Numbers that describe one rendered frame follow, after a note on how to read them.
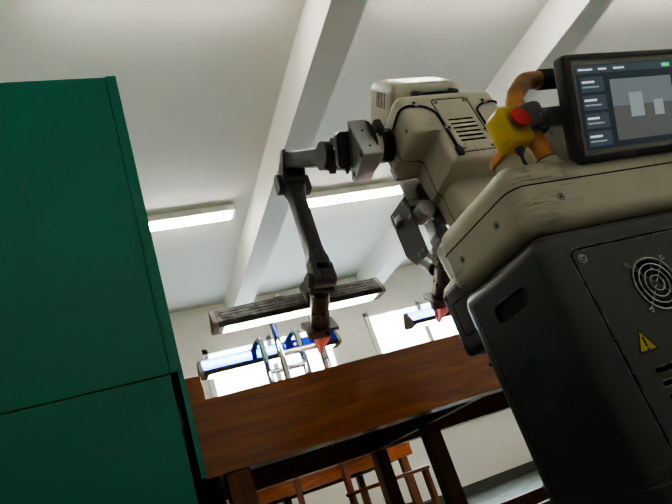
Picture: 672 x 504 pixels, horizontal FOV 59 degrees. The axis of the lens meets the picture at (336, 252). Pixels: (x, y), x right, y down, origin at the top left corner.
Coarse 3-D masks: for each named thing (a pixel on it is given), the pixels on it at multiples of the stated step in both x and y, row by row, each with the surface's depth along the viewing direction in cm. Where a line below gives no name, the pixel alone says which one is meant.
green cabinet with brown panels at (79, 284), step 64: (0, 128) 163; (64, 128) 168; (0, 192) 154; (64, 192) 159; (128, 192) 164; (0, 256) 147; (64, 256) 151; (128, 256) 156; (0, 320) 140; (64, 320) 144; (128, 320) 148; (0, 384) 134; (64, 384) 137; (128, 384) 142
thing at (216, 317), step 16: (336, 288) 208; (352, 288) 209; (368, 288) 210; (384, 288) 211; (256, 304) 198; (272, 304) 198; (288, 304) 199; (304, 304) 200; (224, 320) 190; (240, 320) 191
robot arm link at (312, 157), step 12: (324, 144) 152; (288, 156) 185; (300, 156) 176; (312, 156) 160; (324, 156) 152; (288, 168) 191; (300, 168) 185; (324, 168) 153; (288, 180) 188; (300, 180) 190
